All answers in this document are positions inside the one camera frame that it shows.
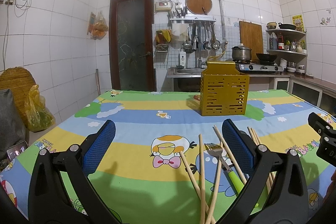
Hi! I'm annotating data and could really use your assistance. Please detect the colourful cartoon tablecloth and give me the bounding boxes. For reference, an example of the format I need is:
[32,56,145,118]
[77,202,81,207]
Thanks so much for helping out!
[1,90,335,223]

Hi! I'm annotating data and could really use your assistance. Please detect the yellow plastic bag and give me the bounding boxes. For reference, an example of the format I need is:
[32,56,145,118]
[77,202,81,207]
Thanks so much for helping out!
[25,85,55,132]

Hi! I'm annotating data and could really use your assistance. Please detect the black wok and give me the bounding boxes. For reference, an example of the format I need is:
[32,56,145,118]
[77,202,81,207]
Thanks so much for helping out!
[256,53,277,65]

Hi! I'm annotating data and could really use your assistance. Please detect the woven straw mat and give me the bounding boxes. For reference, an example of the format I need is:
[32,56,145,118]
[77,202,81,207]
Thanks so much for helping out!
[0,67,36,128]

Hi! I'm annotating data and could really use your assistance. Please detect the corner wall shelf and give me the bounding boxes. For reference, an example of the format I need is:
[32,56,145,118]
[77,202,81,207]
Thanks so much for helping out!
[266,28,307,56]

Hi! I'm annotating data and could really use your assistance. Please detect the steel kitchen sink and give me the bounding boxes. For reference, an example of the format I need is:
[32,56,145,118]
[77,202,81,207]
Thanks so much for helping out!
[174,68,204,75]

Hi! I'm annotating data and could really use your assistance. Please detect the round wooden cutting board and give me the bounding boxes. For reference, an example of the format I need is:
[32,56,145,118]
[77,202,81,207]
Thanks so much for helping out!
[185,0,213,15]

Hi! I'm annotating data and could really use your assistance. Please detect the steel gas stove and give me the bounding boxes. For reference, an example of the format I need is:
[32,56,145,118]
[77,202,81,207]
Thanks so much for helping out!
[235,62,284,74]

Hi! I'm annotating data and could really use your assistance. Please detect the green handled metal fork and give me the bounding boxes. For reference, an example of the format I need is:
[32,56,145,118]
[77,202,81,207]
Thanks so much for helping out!
[205,143,244,194]

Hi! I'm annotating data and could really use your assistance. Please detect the hanging orange plastic bag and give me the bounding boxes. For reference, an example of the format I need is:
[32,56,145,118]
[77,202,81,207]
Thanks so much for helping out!
[91,11,109,40]

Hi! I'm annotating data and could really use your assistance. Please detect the yellow wall poster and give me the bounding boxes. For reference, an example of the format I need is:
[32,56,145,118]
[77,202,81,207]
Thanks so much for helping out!
[291,14,305,32]

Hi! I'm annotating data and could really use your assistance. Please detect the rectangular wooden cutting board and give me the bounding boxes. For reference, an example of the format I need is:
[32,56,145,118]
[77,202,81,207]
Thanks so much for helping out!
[239,21,264,61]

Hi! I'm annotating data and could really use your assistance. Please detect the yellow rubber gloves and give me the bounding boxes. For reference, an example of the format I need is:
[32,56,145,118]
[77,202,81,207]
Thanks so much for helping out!
[155,29,171,44]

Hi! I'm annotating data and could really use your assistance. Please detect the dark brown glass door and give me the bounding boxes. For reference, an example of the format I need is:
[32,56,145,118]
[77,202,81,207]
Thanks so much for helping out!
[109,0,156,92]

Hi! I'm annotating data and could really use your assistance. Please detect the steel utensil rack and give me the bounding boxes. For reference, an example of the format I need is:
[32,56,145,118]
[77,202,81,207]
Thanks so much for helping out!
[169,16,217,24]

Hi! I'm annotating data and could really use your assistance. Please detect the steel cooking pot with lid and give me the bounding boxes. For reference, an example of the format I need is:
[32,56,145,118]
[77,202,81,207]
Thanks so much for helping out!
[232,43,252,63]

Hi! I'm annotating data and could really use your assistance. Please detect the white soap bottle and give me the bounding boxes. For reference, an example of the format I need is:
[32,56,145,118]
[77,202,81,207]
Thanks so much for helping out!
[179,50,186,69]

